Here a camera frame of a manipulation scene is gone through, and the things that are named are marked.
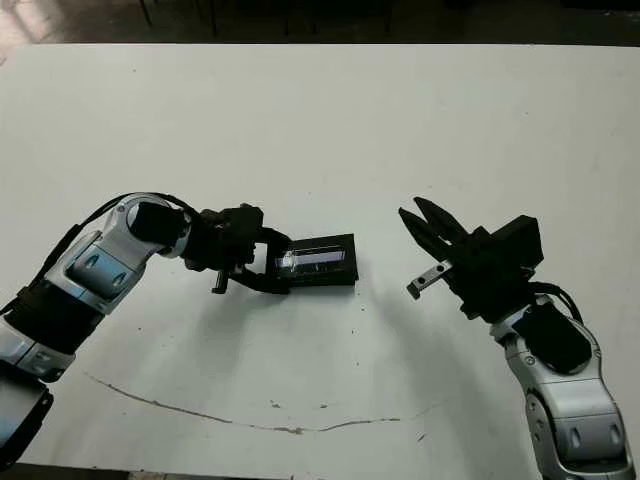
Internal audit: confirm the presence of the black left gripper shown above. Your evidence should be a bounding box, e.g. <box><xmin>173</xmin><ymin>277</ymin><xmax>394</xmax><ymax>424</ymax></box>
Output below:
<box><xmin>182</xmin><ymin>209</ymin><xmax>294</xmax><ymax>296</ymax></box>

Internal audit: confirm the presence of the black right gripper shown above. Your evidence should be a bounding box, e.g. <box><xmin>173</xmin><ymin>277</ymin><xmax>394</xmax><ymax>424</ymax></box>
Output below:
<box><xmin>399</xmin><ymin>197</ymin><xmax>534</xmax><ymax>324</ymax></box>

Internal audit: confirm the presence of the black box lid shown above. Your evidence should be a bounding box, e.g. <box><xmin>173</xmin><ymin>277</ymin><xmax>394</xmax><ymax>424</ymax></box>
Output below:
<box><xmin>264</xmin><ymin>233</ymin><xmax>361</xmax><ymax>290</ymax></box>

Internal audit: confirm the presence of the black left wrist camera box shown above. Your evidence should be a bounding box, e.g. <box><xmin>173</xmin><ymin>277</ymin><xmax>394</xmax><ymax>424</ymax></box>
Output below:
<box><xmin>227</xmin><ymin>203</ymin><xmax>266</xmax><ymax>234</ymax></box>

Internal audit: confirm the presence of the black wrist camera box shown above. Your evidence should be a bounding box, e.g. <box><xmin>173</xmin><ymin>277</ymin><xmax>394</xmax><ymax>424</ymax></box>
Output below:
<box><xmin>227</xmin><ymin>203</ymin><xmax>266</xmax><ymax>234</ymax></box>
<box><xmin>494</xmin><ymin>214</ymin><xmax>545</xmax><ymax>274</ymax></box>

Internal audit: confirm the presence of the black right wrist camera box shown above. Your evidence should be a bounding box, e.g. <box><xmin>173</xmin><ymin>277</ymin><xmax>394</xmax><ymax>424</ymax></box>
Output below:
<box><xmin>494</xmin><ymin>214</ymin><xmax>545</xmax><ymax>274</ymax></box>

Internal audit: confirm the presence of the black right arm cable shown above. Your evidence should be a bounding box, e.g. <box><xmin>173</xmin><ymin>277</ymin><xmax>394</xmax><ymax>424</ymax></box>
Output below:
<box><xmin>527</xmin><ymin>280</ymin><xmax>585</xmax><ymax>324</ymax></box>

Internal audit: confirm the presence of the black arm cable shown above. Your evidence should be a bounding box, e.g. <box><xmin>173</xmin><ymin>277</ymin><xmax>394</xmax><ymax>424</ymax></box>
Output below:
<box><xmin>527</xmin><ymin>280</ymin><xmax>585</xmax><ymax>324</ymax></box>
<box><xmin>14</xmin><ymin>192</ymin><xmax>201</xmax><ymax>311</ymax></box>

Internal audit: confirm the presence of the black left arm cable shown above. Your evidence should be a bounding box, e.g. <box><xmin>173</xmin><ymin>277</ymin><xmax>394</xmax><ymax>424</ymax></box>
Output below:
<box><xmin>14</xmin><ymin>192</ymin><xmax>201</xmax><ymax>311</ymax></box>

